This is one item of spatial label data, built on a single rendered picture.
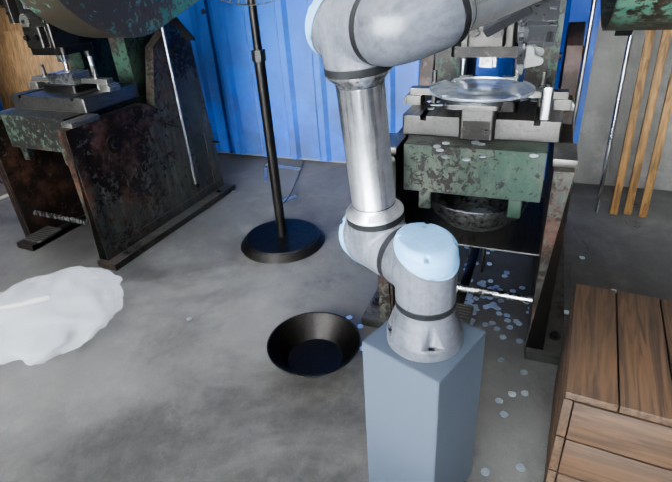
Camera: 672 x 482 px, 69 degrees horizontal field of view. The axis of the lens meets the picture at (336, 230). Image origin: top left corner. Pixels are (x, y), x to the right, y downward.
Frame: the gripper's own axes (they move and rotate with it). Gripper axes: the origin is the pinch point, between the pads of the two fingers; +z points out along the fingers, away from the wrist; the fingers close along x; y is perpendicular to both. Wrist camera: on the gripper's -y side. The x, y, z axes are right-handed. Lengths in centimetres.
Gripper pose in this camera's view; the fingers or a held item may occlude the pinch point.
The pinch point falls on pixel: (518, 69)
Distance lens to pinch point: 136.2
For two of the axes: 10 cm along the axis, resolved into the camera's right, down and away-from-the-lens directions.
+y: 9.4, 1.1, -3.3
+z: 2.0, 6.0, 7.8
